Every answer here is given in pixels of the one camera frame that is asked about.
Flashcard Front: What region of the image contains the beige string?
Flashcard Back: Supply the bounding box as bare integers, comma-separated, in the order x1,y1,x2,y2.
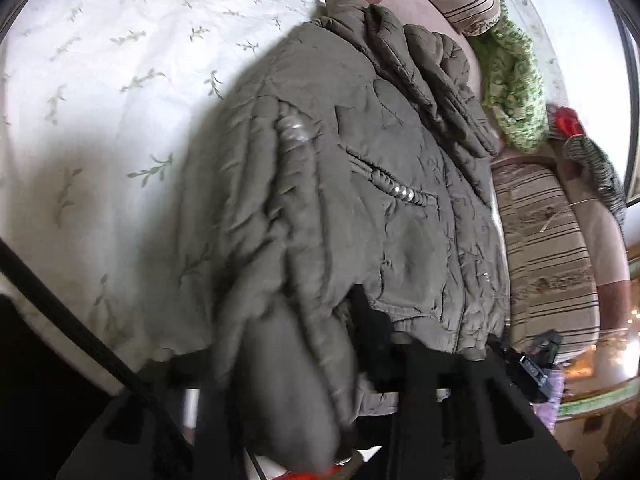
537,197,598,233

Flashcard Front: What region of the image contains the green patterned blanket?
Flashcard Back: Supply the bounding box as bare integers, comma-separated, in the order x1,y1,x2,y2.
467,0,548,153

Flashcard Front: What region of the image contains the striped floral sofa cushion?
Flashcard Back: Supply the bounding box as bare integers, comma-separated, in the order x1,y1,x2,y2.
490,162,601,366

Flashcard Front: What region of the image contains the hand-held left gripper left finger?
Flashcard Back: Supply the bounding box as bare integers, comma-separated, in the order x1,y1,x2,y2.
55,350,246,480

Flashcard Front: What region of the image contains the grey tweed cloth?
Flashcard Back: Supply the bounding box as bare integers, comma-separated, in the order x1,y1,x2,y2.
562,135,628,226

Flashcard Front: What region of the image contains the olive quilted hooded jacket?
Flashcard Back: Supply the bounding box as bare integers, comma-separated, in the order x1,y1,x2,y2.
172,0,511,471

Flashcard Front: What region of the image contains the purple floral cloth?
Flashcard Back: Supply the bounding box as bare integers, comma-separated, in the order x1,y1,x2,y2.
532,370,568,433

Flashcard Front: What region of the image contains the black cable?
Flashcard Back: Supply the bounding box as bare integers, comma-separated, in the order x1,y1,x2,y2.
0,237,193,480

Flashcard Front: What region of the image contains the white leaf print bedsheet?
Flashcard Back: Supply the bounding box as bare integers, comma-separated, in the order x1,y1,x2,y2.
0,0,336,396

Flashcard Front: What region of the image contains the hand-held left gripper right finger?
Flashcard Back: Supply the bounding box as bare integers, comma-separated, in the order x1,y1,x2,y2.
347,284,576,480

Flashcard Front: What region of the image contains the brown sofa backrest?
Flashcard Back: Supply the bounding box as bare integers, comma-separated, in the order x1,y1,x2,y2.
492,152,633,341

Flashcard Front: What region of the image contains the red cloth item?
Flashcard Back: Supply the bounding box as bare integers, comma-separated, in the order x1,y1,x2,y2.
547,105,586,138

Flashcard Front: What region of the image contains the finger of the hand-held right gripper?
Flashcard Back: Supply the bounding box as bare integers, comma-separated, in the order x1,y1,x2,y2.
487,330,563,403

